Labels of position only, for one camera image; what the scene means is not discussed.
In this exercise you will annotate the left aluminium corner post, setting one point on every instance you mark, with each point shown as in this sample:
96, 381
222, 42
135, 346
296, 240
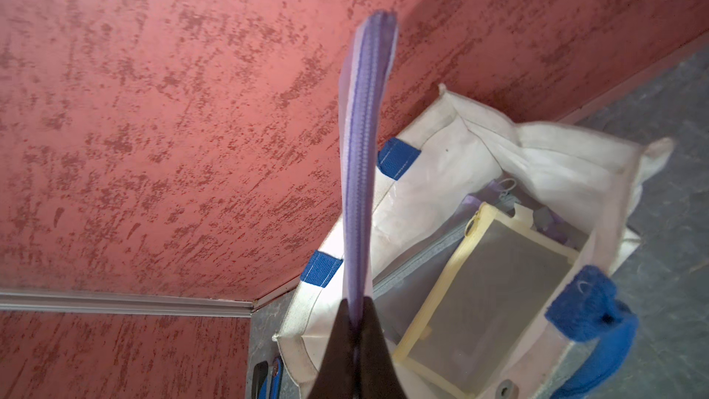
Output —
121, 304

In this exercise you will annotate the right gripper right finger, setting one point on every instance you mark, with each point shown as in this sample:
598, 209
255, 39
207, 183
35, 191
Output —
377, 376

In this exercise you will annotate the white canvas tote bag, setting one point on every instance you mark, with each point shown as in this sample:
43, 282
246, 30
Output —
594, 181

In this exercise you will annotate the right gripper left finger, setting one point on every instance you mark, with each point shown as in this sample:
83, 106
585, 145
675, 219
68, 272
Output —
337, 375

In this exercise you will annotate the beige mesh pouch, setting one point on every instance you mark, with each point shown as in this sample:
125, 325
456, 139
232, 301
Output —
489, 293

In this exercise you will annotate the grey mesh pouch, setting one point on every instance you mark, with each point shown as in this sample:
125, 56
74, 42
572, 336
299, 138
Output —
402, 288

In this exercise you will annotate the blue stapler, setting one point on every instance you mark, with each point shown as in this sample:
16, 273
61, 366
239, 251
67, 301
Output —
267, 379

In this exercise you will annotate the purple mesh pouch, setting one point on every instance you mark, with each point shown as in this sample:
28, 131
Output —
362, 84
505, 192

